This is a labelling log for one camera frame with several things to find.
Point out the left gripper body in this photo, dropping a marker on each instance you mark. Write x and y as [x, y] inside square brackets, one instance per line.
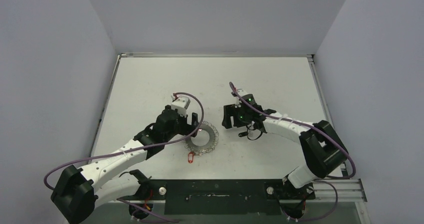
[182, 128]

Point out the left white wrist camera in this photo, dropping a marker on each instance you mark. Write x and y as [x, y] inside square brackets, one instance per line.
[180, 104]

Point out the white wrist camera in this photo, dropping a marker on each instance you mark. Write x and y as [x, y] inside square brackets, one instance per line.
[180, 104]
[240, 93]

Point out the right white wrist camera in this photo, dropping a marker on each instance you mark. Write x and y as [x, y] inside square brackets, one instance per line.
[240, 93]

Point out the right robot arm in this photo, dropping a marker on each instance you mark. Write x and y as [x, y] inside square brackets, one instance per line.
[322, 148]

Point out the aluminium frame rail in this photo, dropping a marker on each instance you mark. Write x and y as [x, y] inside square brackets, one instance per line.
[265, 189]

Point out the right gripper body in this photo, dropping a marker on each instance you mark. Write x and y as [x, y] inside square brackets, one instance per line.
[228, 116]

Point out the red tagged key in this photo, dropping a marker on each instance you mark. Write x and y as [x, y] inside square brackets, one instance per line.
[191, 157]

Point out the metal key organizer disc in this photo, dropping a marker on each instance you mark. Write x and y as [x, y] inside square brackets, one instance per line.
[205, 141]

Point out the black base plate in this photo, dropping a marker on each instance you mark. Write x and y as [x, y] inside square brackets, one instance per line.
[225, 205]

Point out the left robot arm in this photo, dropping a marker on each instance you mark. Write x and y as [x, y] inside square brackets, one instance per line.
[79, 191]

